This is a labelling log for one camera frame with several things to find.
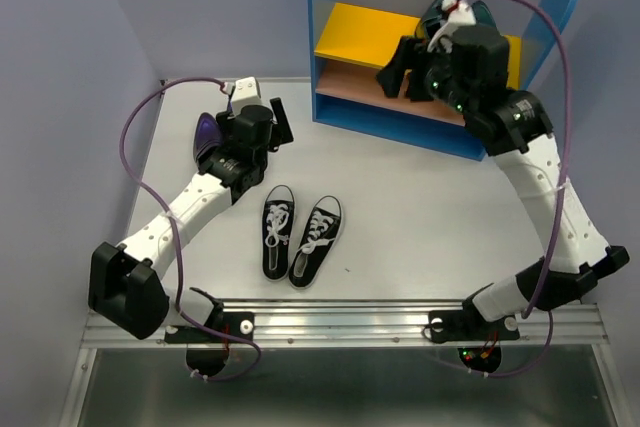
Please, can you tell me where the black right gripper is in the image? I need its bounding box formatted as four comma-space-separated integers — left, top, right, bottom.
379, 32, 479, 117

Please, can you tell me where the green loafer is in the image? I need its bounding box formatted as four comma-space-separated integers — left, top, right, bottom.
471, 0, 497, 28
414, 0, 443, 40

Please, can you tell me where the purple loafer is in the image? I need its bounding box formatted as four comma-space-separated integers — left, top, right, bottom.
192, 112, 223, 167

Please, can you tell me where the black sneaker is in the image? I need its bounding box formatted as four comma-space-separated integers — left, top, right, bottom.
288, 195, 343, 289
261, 185, 296, 281

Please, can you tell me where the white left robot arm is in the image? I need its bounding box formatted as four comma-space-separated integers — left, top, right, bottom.
88, 98, 293, 341

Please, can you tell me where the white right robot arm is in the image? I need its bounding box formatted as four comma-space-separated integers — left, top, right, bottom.
376, 25, 629, 343

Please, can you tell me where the blue and yellow shoe shelf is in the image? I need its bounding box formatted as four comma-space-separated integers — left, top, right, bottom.
308, 0, 578, 160

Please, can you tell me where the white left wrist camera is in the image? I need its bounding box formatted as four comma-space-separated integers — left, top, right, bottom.
230, 77, 262, 111

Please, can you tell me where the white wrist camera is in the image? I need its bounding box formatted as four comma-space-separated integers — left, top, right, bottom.
427, 0, 476, 52
230, 77, 262, 111

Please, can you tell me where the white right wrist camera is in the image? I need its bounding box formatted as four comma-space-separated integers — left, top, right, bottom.
427, 0, 476, 52

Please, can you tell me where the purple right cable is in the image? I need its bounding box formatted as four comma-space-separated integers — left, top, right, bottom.
424, 0, 572, 379

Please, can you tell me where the aluminium mounting rail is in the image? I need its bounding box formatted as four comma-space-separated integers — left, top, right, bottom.
81, 300, 609, 350

